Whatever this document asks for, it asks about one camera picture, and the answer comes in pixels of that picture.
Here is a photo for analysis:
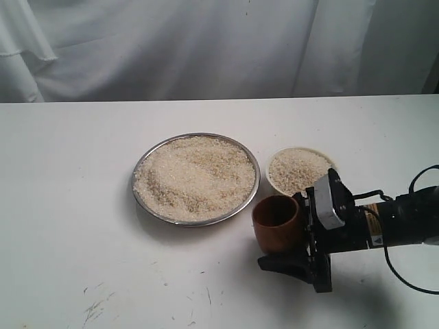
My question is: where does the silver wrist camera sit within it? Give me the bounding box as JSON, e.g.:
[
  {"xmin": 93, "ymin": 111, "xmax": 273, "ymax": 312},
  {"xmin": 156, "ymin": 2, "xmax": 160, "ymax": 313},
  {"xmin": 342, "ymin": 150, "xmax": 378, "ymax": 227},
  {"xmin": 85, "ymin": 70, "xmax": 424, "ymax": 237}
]
[{"xmin": 313, "ymin": 173, "xmax": 345, "ymax": 230}]

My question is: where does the white backdrop curtain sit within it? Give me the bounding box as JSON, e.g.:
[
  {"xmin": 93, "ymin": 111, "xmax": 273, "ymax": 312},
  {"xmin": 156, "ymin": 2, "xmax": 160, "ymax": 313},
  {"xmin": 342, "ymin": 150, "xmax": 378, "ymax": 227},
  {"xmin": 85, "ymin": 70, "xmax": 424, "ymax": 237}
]
[{"xmin": 1, "ymin": 1, "xmax": 438, "ymax": 102}]

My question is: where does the round metal rice tray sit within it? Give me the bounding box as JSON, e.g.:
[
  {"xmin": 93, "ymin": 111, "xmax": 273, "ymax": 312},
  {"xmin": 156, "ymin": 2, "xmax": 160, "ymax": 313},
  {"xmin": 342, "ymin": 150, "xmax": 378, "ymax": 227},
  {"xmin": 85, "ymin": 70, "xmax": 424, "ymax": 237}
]
[{"xmin": 131, "ymin": 132, "xmax": 261, "ymax": 227}]

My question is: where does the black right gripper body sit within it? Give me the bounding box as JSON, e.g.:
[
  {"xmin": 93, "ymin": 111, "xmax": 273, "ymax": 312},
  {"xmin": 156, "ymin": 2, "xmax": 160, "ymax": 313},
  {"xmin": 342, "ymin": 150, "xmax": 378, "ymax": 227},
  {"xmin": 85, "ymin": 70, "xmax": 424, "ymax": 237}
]
[{"xmin": 301, "ymin": 168, "xmax": 383, "ymax": 293}]

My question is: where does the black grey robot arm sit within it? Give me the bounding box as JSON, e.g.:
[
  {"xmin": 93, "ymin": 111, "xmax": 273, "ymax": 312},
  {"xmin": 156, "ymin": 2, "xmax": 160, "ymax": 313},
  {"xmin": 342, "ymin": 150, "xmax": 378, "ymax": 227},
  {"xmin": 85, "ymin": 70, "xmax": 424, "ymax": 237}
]
[{"xmin": 252, "ymin": 169, "xmax": 438, "ymax": 293}]

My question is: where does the brown wooden cup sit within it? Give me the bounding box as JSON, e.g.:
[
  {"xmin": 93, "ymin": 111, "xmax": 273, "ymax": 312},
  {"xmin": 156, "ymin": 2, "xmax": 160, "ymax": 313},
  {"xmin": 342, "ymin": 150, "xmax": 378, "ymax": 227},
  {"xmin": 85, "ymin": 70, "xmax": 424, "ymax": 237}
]
[{"xmin": 252, "ymin": 195, "xmax": 307, "ymax": 254}]

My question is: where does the white bowl of rice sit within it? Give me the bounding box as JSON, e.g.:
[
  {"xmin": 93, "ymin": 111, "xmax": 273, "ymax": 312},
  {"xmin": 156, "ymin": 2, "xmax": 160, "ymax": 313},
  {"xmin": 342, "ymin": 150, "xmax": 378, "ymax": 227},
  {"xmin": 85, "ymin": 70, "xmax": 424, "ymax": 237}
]
[{"xmin": 265, "ymin": 147, "xmax": 337, "ymax": 196}]

